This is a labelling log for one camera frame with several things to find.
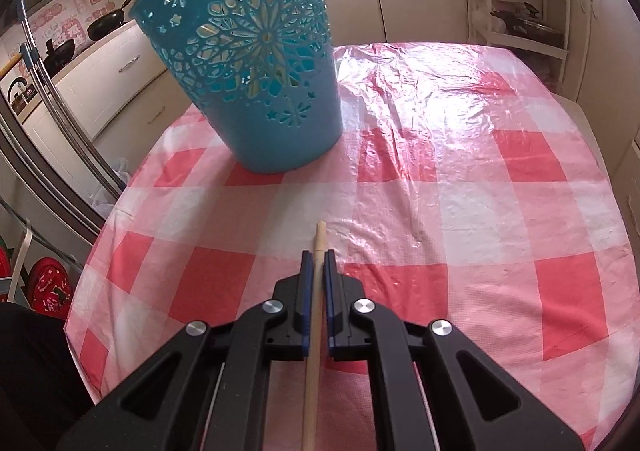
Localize dark metal frame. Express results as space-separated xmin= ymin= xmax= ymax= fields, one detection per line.
xmin=0 ymin=81 xmax=107 ymax=243

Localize red floral patterned item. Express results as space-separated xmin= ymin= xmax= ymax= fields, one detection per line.
xmin=27 ymin=256 xmax=74 ymax=320

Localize pot with lid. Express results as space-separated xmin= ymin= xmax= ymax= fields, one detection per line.
xmin=491 ymin=2 xmax=564 ymax=50

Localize metal kettle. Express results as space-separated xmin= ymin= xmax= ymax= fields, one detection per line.
xmin=7 ymin=77 xmax=37 ymax=112

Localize chrome tube rack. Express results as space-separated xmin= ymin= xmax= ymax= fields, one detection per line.
xmin=15 ymin=0 xmax=127 ymax=218

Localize red white checked tablecloth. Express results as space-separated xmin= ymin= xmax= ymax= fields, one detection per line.
xmin=64 ymin=42 xmax=632 ymax=451

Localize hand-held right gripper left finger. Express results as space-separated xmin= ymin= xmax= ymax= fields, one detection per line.
xmin=57 ymin=251 xmax=315 ymax=451

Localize white plastic bag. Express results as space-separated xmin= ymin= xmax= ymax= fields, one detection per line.
xmin=91 ymin=157 xmax=134 ymax=208

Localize pink wall stickers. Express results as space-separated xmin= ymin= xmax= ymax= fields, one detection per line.
xmin=29 ymin=0 xmax=109 ymax=42

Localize wooden chopstick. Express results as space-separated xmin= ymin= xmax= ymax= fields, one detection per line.
xmin=301 ymin=222 xmax=328 ymax=451

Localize cream drawer cabinet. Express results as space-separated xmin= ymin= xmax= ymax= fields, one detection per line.
xmin=562 ymin=0 xmax=640 ymax=106

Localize small black wok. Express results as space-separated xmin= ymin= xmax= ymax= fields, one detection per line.
xmin=42 ymin=37 xmax=77 ymax=78

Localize blue perforated plastic basket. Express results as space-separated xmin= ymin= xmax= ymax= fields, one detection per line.
xmin=129 ymin=0 xmax=344 ymax=175

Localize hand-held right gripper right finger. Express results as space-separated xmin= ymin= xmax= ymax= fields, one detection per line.
xmin=322 ymin=250 xmax=583 ymax=451

